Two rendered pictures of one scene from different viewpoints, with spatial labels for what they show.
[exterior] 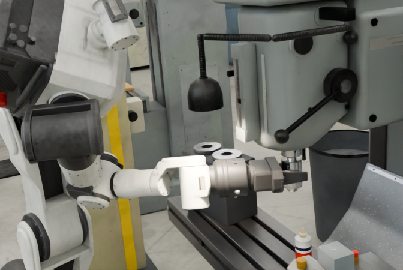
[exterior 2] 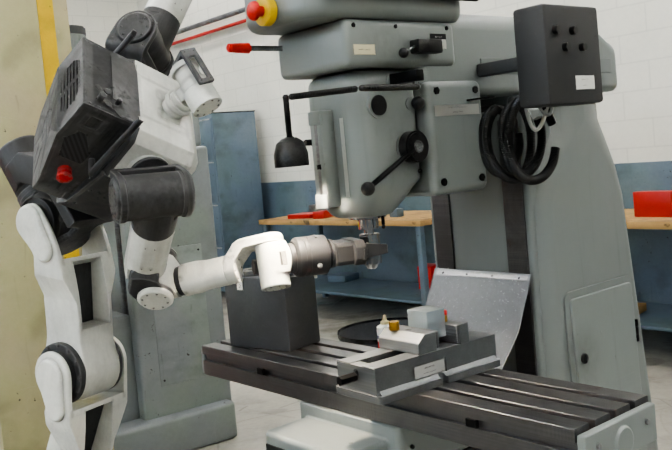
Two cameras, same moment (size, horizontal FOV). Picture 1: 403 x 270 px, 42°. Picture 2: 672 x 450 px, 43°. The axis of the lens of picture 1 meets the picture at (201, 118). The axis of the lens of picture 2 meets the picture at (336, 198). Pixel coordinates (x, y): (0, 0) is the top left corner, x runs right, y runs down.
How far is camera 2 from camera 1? 0.83 m
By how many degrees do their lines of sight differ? 21
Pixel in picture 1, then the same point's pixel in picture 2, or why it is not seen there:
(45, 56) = (131, 117)
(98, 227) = not seen: outside the picture
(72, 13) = (146, 84)
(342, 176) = not seen: hidden behind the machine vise
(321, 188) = not seen: hidden behind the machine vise
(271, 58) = (350, 120)
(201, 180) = (282, 255)
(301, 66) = (378, 127)
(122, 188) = (190, 279)
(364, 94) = (435, 158)
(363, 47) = (429, 113)
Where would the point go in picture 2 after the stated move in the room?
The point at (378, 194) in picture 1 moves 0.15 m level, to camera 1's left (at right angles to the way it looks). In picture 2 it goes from (451, 295) to (397, 303)
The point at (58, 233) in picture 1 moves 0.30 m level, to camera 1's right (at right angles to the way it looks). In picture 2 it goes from (94, 361) to (225, 341)
